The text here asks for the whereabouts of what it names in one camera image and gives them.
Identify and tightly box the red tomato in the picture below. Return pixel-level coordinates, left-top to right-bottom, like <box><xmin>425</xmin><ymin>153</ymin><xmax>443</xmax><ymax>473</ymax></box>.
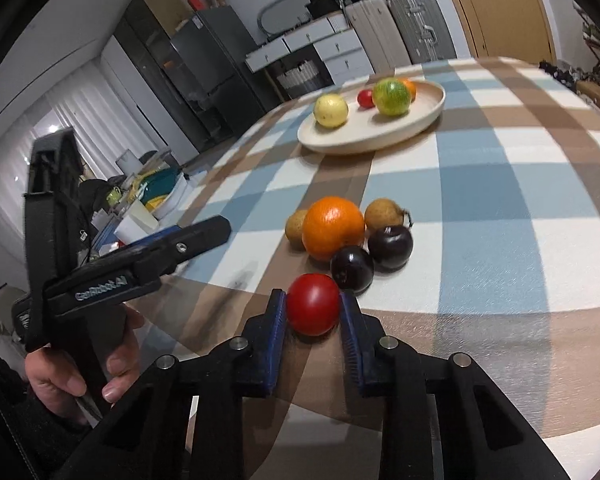
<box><xmin>356</xmin><ymin>89</ymin><xmax>375</xmax><ymax>110</ymax></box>
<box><xmin>286</xmin><ymin>273</ymin><xmax>339</xmax><ymax>337</ymax></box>

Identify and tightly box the dark purple plum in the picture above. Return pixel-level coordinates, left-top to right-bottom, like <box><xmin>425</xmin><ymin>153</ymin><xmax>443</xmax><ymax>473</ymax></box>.
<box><xmin>367</xmin><ymin>226</ymin><xmax>414</xmax><ymax>271</ymax></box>
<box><xmin>329</xmin><ymin>246</ymin><xmax>375</xmax><ymax>295</ymax></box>

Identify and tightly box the brown kiwi fruit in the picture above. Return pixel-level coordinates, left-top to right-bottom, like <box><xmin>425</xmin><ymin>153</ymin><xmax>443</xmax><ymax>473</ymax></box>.
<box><xmin>285</xmin><ymin>209</ymin><xmax>308</xmax><ymax>250</ymax></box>
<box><xmin>364</xmin><ymin>198</ymin><xmax>413</xmax><ymax>233</ymax></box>

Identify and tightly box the large orange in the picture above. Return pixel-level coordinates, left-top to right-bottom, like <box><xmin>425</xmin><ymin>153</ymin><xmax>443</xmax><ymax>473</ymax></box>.
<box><xmin>302</xmin><ymin>196</ymin><xmax>365</xmax><ymax>262</ymax></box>

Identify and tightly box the small orange tangerine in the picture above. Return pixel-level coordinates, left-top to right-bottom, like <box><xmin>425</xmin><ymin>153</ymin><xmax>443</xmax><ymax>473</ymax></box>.
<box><xmin>400</xmin><ymin>78</ymin><xmax>417</xmax><ymax>102</ymax></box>

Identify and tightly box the person's left hand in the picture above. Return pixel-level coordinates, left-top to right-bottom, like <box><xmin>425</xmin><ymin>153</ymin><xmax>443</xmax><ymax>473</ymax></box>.
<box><xmin>23</xmin><ymin>303</ymin><xmax>146</xmax><ymax>426</ymax></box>

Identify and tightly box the plaid tablecloth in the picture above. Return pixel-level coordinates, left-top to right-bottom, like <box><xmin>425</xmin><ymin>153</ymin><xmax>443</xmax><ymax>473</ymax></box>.
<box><xmin>137</xmin><ymin>58</ymin><xmax>600</xmax><ymax>479</ymax></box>

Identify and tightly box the black refrigerator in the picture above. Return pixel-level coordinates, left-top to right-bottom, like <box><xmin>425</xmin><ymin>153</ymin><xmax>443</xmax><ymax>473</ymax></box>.
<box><xmin>114</xmin><ymin>0</ymin><xmax>282</xmax><ymax>153</ymax></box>

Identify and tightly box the yellow round fruit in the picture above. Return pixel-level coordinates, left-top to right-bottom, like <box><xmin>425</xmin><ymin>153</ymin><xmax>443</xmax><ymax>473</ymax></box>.
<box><xmin>313</xmin><ymin>93</ymin><xmax>349</xmax><ymax>128</ymax></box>

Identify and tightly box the woven laundry basket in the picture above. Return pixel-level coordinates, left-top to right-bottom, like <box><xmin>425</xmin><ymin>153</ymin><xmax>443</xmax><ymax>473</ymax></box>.
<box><xmin>277</xmin><ymin>60</ymin><xmax>323</xmax><ymax>99</ymax></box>

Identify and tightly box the cream round plate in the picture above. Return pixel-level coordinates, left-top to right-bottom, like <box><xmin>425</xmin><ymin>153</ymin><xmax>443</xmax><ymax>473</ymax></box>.
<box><xmin>297</xmin><ymin>80</ymin><xmax>446</xmax><ymax>155</ymax></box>

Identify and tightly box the yellow-green round fruit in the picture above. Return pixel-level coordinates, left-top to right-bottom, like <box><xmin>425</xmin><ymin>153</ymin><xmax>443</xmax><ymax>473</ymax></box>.
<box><xmin>372</xmin><ymin>78</ymin><xmax>412</xmax><ymax>117</ymax></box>

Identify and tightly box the white drawer desk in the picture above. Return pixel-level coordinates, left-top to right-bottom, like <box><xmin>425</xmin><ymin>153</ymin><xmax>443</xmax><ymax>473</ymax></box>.
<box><xmin>246</xmin><ymin>11</ymin><xmax>374</xmax><ymax>101</ymax></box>

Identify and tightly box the beige suitcase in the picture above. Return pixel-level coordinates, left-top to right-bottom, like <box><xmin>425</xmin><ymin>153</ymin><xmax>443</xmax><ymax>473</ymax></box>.
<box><xmin>344</xmin><ymin>0</ymin><xmax>412</xmax><ymax>74</ymax></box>

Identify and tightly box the silver suitcase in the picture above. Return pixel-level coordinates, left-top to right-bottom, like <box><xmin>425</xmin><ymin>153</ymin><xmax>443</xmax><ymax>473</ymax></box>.
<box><xmin>388</xmin><ymin>0</ymin><xmax>456</xmax><ymax>64</ymax></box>

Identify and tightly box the wooden door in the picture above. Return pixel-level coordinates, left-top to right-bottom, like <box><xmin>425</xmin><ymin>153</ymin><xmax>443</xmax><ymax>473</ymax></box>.
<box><xmin>452</xmin><ymin>0</ymin><xmax>556</xmax><ymax>65</ymax></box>

